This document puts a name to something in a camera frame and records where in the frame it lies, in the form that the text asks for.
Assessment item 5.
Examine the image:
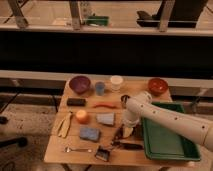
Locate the dark red grape bunch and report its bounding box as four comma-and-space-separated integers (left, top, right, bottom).
112, 126, 123, 141

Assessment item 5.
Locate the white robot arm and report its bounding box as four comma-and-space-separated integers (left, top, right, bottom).
122, 91, 213, 152

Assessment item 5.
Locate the red bowl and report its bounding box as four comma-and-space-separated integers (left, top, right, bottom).
148, 78, 168, 96

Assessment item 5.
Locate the purple bowl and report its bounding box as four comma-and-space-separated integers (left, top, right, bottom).
69, 75, 91, 94

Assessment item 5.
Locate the light blue cloth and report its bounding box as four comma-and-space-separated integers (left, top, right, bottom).
96, 113, 115, 125

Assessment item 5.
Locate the wooden table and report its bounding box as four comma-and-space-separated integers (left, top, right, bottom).
43, 78, 196, 167

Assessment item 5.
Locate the orange carrot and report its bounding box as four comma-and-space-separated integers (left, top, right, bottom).
93, 103, 117, 109

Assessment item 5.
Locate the small metal cup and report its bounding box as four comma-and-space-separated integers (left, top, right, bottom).
121, 95, 130, 108

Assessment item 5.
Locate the black binder clip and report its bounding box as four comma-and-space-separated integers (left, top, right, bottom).
95, 146, 110, 162

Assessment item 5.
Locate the blue sponge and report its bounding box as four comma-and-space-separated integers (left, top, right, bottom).
79, 127, 100, 142

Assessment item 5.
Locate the green plastic tray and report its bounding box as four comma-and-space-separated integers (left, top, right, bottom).
139, 100, 202, 163

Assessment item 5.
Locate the yellow apple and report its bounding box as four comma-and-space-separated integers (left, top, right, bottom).
75, 110, 89, 124

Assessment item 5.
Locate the white cup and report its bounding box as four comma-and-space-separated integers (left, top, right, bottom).
110, 75, 123, 91

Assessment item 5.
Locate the blue cup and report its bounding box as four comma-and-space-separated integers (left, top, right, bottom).
95, 82, 105, 96

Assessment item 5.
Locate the black rectangular block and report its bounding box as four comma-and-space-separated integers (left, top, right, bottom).
67, 98, 86, 106

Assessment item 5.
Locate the banana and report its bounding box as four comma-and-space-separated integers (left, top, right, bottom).
56, 112, 72, 138

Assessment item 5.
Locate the green box on shelf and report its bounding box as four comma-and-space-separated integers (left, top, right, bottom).
86, 15, 109, 26

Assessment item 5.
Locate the dark handled tool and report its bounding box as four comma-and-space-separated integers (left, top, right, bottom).
111, 141, 144, 150

